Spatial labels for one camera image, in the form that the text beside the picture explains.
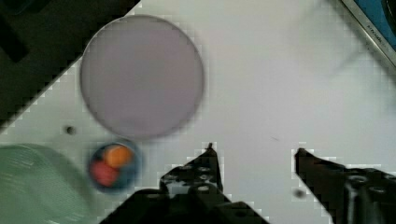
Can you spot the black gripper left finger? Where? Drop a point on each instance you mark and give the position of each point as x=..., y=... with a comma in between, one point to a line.
x=204, y=169

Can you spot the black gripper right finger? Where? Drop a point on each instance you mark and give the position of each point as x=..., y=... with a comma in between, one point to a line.
x=349, y=195

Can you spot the silver toaster oven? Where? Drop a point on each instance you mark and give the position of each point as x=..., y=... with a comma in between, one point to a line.
x=375, y=19

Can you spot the orange toy fruit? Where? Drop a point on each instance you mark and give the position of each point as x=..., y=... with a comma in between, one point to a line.
x=117, y=156

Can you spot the small blue bowl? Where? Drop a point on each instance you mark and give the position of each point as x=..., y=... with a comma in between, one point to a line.
x=128, y=173

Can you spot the red toy fruit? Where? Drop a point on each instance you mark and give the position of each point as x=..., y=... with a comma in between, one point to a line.
x=104, y=174

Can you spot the lavender round plate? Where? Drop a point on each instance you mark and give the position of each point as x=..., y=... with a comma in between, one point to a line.
x=141, y=77

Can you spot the green oval colander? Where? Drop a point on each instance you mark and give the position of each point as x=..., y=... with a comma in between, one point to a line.
x=38, y=185

